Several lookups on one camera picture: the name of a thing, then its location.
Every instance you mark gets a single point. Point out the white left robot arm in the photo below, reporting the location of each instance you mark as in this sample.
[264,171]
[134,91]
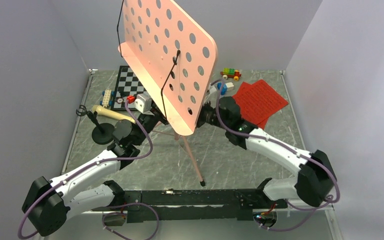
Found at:
[50,203]

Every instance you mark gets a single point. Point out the pink music stand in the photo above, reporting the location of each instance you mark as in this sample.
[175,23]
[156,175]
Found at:
[172,56]

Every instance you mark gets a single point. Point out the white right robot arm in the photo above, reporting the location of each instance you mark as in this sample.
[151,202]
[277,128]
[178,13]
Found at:
[313,180]

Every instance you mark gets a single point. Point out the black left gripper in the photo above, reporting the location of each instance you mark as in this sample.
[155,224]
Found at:
[159,115]

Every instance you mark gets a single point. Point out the red sheet music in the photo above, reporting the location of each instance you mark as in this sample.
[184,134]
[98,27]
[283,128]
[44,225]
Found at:
[258,101]
[262,123]

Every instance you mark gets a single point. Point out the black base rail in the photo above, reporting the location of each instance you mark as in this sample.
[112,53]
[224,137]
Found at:
[196,204]

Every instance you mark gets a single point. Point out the orange yellow toy piece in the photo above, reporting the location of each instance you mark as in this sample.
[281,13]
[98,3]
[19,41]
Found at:
[230,73]

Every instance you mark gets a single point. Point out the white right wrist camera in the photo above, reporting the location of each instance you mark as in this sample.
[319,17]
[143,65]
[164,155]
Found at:
[210,92]

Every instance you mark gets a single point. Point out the black microphone stand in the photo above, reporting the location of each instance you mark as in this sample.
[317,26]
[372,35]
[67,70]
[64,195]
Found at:
[102,132]

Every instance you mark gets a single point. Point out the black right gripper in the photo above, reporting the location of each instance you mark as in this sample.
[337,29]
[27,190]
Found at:
[200,122]

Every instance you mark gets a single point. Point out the black white chessboard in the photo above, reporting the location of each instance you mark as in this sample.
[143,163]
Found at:
[127,84]

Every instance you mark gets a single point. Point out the white blue toy brick car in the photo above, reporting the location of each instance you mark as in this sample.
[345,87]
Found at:
[108,97]

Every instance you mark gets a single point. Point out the blue toy block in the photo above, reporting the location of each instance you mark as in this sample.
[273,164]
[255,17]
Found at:
[228,86]

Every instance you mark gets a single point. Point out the gold microphone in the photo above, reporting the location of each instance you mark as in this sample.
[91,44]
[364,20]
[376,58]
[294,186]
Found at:
[102,111]

